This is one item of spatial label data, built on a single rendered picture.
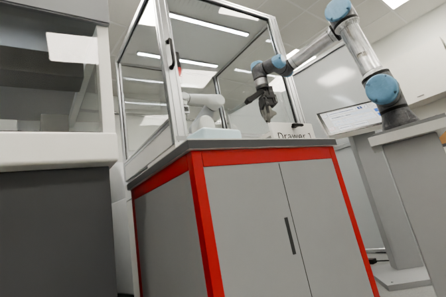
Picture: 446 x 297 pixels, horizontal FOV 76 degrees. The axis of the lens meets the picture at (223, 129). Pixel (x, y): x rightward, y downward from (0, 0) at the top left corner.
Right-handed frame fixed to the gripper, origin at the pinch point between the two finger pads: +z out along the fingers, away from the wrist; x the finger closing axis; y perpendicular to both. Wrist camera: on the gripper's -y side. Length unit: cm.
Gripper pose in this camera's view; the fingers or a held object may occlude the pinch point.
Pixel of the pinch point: (267, 121)
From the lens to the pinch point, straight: 151.6
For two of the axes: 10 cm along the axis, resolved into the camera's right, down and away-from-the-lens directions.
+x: -2.4, 3.3, 9.1
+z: 1.8, 9.4, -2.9
